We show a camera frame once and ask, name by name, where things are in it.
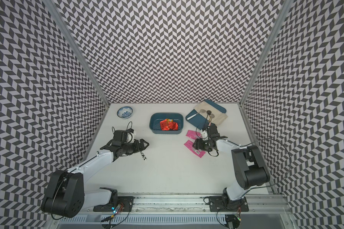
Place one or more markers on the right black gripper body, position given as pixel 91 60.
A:
pixel 204 145

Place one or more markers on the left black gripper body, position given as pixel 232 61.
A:
pixel 128 148

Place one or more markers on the pink tea bag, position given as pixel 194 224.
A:
pixel 193 134
pixel 199 153

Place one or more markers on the teal plastic storage box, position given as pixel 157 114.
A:
pixel 154 124

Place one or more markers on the red tea bag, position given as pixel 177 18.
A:
pixel 173 126
pixel 164 125

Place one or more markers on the yellow tea bag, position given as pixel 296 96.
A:
pixel 168 121

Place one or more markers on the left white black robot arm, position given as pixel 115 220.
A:
pixel 65 195

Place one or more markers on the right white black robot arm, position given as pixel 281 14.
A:
pixel 250 168

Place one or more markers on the teal box lid tray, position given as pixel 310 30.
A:
pixel 199 120

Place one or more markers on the beige cloth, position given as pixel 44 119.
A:
pixel 219 117

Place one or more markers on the blue white ceramic bowl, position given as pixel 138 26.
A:
pixel 125 112

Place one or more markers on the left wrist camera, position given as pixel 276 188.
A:
pixel 129 136

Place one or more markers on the cow pattern handle spoon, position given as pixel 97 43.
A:
pixel 143 156

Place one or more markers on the pink handle spoon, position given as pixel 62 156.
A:
pixel 211 116

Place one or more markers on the dark handle spoon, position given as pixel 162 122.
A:
pixel 208 117

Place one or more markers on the white handle spoon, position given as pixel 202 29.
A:
pixel 192 116

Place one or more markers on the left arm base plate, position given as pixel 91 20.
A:
pixel 125 201

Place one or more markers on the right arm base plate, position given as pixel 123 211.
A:
pixel 217 203

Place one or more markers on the aluminium front rail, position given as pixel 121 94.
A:
pixel 190 204

